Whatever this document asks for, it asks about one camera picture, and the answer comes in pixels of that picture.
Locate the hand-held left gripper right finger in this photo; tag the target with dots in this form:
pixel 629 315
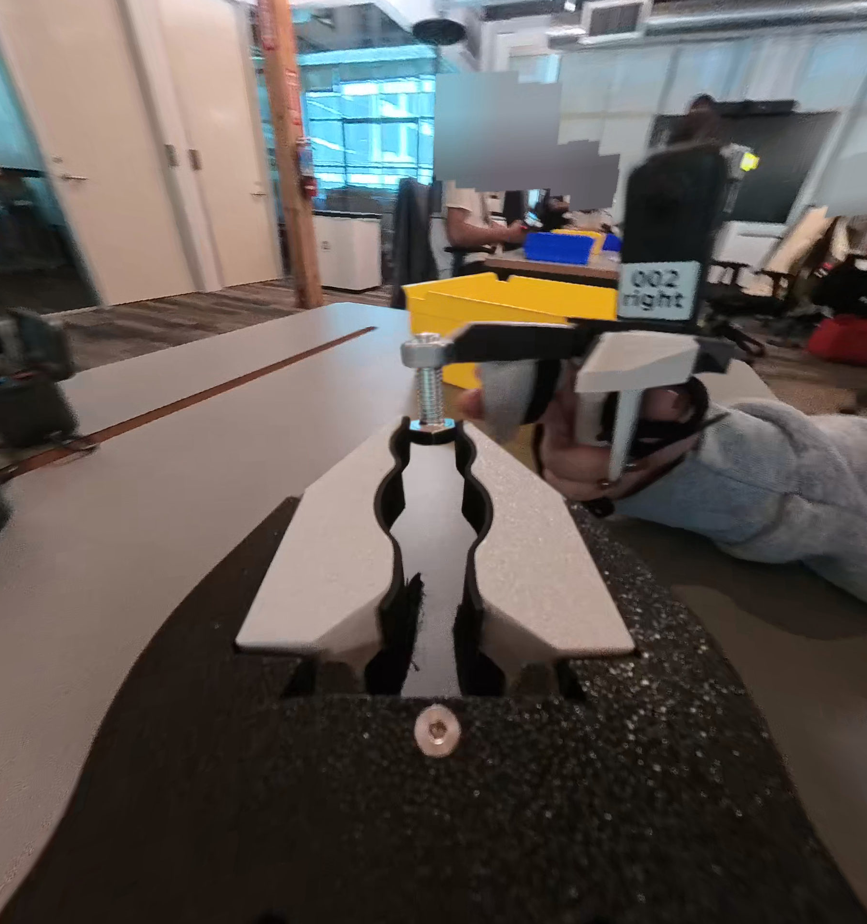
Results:
pixel 541 563

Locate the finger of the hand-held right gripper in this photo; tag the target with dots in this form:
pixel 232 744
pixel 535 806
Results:
pixel 643 361

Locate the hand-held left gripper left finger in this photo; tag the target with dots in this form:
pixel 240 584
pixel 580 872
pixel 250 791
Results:
pixel 332 548

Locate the silver threaded bolt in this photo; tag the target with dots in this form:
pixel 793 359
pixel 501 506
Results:
pixel 430 393

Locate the person's right forearm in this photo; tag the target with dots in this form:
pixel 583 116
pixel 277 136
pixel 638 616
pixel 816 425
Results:
pixel 765 476

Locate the person's right hand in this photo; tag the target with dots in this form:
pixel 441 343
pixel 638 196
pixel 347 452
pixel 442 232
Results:
pixel 574 455

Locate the yellow plastic bin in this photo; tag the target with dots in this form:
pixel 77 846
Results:
pixel 585 233
pixel 505 303

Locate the blue plastic bin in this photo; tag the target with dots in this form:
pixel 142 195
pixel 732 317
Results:
pixel 560 249

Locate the wooden top desk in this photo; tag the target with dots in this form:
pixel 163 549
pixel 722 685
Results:
pixel 549 268

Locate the black bag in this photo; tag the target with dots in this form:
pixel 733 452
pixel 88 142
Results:
pixel 852 285

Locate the red bag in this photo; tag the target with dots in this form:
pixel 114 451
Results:
pixel 845 339

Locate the white ceiling air vent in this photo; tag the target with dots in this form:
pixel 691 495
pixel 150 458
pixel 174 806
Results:
pixel 616 18

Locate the black jacket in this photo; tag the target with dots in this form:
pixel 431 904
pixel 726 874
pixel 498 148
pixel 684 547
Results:
pixel 413 238

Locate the black floor lamp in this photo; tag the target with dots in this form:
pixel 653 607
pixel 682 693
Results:
pixel 439 30

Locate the small black battery charger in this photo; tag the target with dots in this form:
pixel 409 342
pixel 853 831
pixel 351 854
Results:
pixel 21 411

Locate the dark grey handheld device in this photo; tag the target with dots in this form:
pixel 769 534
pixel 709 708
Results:
pixel 40 343

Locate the red fire extinguisher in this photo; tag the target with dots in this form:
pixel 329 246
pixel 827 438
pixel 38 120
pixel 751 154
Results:
pixel 308 173

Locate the white door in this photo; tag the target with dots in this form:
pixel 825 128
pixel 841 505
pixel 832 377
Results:
pixel 94 144
pixel 224 144

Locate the black wall screen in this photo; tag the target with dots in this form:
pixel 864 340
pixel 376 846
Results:
pixel 772 166

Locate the brown wooden post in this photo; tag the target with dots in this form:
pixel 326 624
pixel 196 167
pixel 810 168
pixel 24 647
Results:
pixel 292 180

